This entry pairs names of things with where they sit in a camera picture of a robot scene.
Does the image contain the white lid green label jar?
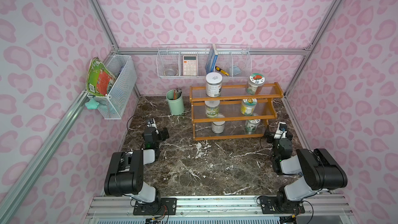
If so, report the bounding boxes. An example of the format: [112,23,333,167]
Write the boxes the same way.
[205,100,220,118]

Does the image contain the strawberry lid seed jar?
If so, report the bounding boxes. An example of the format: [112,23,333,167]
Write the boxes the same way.
[246,73,265,95]

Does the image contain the tall white tin jar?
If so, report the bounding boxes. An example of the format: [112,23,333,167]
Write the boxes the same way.
[206,72,223,97]

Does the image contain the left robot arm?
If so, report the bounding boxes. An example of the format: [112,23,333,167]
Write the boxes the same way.
[104,127,170,204]

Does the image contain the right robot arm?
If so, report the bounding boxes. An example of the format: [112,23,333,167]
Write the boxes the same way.
[264,128,348,205]

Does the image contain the orange wooden three-tier shelf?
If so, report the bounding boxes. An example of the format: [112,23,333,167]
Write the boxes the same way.
[190,83,284,141]

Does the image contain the small white lid jar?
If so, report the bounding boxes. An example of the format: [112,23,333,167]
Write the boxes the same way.
[211,121,226,134]

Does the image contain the mint green pencil cup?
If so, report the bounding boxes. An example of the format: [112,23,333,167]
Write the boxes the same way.
[166,89,184,116]

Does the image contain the pencils bundle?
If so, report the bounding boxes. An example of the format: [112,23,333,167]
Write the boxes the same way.
[173,88,182,100]

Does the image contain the white mesh side basket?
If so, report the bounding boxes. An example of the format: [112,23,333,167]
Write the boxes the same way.
[90,55,137,120]

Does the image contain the clear tape roll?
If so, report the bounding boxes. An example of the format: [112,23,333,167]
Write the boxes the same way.
[164,66,179,76]

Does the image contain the pink calculator in basket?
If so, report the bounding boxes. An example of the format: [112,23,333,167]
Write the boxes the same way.
[182,55,198,76]

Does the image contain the mint star-shaped toy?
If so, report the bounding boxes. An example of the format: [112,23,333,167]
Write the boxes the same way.
[85,97,100,110]

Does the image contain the yellow utility knife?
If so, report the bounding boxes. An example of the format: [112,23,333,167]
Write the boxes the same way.
[215,66,230,77]

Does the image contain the green red snack bag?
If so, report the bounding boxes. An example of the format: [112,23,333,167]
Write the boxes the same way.
[86,57,116,96]

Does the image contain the blue book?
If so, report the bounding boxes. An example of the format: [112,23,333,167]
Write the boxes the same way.
[205,44,218,74]

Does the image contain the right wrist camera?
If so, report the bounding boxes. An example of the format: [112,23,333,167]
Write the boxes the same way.
[274,122,288,139]

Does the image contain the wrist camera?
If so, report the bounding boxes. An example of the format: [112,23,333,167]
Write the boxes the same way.
[146,118,157,128]
[274,122,288,139]

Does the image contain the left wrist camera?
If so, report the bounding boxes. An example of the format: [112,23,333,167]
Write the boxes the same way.
[146,118,157,128]

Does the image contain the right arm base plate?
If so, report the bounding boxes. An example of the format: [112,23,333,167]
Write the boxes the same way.
[256,196,305,215]

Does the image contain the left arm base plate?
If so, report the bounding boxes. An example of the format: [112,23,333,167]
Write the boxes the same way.
[133,198,177,216]

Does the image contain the white wire wall basket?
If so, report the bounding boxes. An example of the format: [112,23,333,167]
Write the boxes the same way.
[156,44,252,78]

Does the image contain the aluminium front rail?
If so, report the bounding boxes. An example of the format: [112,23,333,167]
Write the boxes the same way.
[84,195,357,224]

